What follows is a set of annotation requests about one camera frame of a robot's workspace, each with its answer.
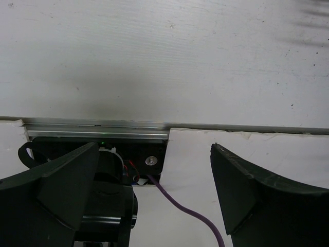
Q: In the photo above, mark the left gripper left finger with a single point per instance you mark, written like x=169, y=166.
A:
x=44, y=206

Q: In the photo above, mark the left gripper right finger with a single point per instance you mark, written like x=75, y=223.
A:
x=262, y=208

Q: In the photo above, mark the aluminium frame rail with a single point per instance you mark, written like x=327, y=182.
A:
x=56, y=127

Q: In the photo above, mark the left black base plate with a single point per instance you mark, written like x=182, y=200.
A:
x=131, y=161

